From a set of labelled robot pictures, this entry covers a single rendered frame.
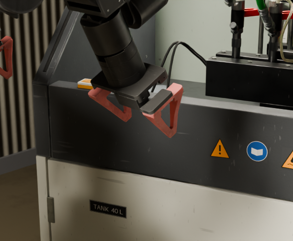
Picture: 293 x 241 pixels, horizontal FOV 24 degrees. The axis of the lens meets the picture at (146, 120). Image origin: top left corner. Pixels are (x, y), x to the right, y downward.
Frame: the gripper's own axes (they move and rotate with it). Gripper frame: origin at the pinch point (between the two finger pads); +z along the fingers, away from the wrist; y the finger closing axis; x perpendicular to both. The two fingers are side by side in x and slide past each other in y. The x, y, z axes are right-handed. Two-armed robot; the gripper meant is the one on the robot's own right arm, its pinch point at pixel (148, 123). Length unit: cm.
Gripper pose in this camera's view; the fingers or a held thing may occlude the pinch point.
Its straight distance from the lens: 104.0
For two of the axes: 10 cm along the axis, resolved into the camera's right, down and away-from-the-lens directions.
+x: -6.5, 6.3, -4.3
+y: -6.9, -2.4, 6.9
